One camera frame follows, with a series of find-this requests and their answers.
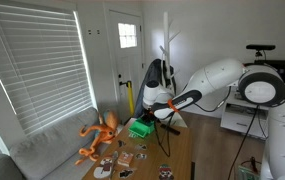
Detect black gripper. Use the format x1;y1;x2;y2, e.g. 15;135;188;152
141;110;155;126

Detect green plastic box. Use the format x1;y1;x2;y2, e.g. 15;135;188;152
128;117;156;139

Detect orange octopus plush toy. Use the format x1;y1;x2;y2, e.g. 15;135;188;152
74;110;120;166

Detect small grey sticker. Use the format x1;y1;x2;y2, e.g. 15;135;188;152
135;143;148;151

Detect small colourful sticker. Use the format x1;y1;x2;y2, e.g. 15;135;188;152
135;152;148;161

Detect small brown picture card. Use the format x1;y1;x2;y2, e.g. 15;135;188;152
117;150;135;168

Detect grey metal spoon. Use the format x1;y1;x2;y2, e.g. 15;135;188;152
109;150;120;177

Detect nutcracker shaped sticker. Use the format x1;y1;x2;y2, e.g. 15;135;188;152
157;163;175;180

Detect black and white sticker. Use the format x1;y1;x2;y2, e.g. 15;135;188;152
118;168;135;179

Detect white door with window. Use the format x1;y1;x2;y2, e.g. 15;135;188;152
107;9;146;124

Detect snowman shaped sticker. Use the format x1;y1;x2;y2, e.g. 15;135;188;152
92;155;116;180

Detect white coat rack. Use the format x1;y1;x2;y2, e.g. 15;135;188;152
158;11;181;88

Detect white tv shelf unit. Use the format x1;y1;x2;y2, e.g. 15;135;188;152
220;90;270;139

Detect grey fabric sofa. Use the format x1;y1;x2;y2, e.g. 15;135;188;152
0;106;125;180

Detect green circuit board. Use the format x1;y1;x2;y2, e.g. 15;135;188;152
237;164;262;180

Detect white window blinds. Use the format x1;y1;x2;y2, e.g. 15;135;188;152
0;2;94;158

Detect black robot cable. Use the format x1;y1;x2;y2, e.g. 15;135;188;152
153;85;233;158

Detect yellow handled black stick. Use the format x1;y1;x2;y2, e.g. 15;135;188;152
119;80;136;117

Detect orange strap on arm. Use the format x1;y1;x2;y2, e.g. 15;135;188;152
167;98;180;113

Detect black power cable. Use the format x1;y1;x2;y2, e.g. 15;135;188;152
227;105;260;180

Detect black camera on stand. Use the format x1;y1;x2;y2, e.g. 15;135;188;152
245;44;277;63

